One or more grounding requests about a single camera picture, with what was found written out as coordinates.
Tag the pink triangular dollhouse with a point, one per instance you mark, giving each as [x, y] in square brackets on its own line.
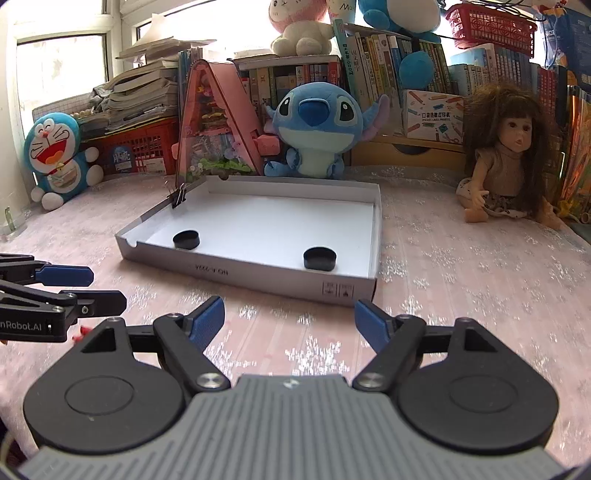
[220, 133]

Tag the white cardboard tray box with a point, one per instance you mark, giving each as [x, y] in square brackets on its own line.
[254, 231]

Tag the row of books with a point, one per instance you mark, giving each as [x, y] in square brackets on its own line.
[368, 66]

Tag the white colourful pencil box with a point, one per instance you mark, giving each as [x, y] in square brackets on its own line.
[433, 116]

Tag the Doraemon plush toy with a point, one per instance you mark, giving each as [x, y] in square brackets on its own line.
[62, 170]

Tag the blue Stitch plush toy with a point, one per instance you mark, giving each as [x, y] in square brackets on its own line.
[320, 121]

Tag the brown haired doll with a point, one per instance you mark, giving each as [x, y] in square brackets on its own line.
[506, 142]

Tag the white pink plush toy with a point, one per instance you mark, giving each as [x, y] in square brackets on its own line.
[301, 29]

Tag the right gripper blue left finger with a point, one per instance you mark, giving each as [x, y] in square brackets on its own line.
[182, 340]

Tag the black round cap right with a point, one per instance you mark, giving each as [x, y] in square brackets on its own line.
[320, 258]

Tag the stack of papers and books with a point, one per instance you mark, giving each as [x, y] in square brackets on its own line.
[146, 92]

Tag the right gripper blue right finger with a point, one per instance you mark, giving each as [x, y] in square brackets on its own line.
[395, 341]

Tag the black round cap left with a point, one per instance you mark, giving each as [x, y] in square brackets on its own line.
[186, 239]

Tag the red plastic crate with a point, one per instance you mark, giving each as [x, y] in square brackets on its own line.
[145, 148]

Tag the black binder clip on tray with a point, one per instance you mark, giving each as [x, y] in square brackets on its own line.
[176, 194]

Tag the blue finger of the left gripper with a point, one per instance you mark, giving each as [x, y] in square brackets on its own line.
[64, 275]
[97, 303]

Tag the black round cap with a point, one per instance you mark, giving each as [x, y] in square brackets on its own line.
[320, 258]
[186, 239]

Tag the blue plush toy on shelf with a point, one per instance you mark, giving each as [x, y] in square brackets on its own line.
[418, 19]

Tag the wooden drawer box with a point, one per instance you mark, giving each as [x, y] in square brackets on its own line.
[393, 150]

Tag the red plastic basket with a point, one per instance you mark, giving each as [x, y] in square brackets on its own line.
[474, 25]

